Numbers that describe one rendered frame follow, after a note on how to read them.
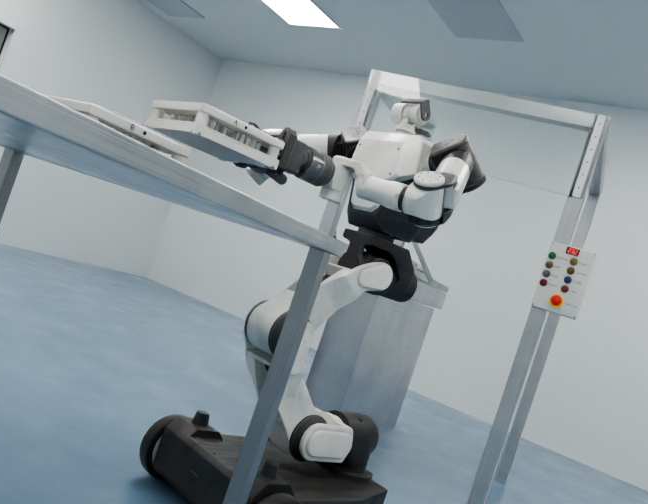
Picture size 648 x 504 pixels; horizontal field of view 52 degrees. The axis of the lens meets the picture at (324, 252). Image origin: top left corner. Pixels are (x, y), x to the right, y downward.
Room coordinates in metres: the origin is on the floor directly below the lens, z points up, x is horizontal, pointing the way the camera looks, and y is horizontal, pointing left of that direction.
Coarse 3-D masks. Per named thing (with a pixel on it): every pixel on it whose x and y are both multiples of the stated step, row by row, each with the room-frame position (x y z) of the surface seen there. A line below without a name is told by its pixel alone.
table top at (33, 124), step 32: (0, 96) 0.65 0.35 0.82; (32, 96) 0.68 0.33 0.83; (0, 128) 0.95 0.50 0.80; (32, 128) 0.73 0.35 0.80; (64, 128) 0.73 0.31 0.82; (96, 128) 0.77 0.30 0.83; (64, 160) 1.35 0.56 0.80; (96, 160) 0.94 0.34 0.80; (128, 160) 0.83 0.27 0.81; (160, 160) 0.88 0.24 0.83; (160, 192) 1.31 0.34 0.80; (192, 192) 0.97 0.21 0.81; (224, 192) 1.04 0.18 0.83; (256, 224) 1.28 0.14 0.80; (288, 224) 1.26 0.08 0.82
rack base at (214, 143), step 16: (160, 128) 1.58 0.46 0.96; (176, 128) 1.52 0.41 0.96; (192, 128) 1.47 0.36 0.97; (208, 128) 1.48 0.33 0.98; (192, 144) 1.68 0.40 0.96; (208, 144) 1.58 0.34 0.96; (224, 144) 1.51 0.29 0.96; (240, 144) 1.54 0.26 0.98; (240, 160) 1.68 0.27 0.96; (256, 160) 1.58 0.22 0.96; (272, 160) 1.61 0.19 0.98
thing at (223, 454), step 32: (352, 416) 2.15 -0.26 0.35; (160, 448) 1.99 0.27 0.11; (192, 448) 1.88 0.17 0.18; (224, 448) 1.93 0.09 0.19; (352, 448) 2.10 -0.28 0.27; (192, 480) 1.85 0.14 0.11; (224, 480) 1.75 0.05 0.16; (256, 480) 1.71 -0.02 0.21; (288, 480) 1.91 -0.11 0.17; (320, 480) 2.01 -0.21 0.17; (352, 480) 2.10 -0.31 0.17
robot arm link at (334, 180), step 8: (328, 160) 1.74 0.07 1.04; (328, 168) 1.73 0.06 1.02; (336, 168) 1.76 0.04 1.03; (344, 168) 1.77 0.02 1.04; (320, 176) 1.73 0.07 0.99; (328, 176) 1.74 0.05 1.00; (336, 176) 1.76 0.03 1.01; (344, 176) 1.78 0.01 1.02; (312, 184) 1.76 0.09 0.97; (320, 184) 1.75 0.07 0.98; (328, 184) 1.77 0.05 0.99; (336, 184) 1.77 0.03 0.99; (344, 184) 1.78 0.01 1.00; (320, 192) 1.79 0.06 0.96; (328, 192) 1.77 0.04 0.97; (336, 192) 1.77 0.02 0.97; (344, 192) 1.79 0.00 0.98; (328, 200) 1.82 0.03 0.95; (336, 200) 1.78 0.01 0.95
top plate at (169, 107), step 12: (168, 108) 1.58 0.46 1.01; (180, 108) 1.53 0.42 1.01; (192, 108) 1.49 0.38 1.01; (204, 108) 1.46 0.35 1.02; (216, 120) 1.52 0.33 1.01; (228, 120) 1.51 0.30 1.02; (240, 132) 1.57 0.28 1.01; (252, 132) 1.56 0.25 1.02; (264, 144) 1.63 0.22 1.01; (276, 144) 1.61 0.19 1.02
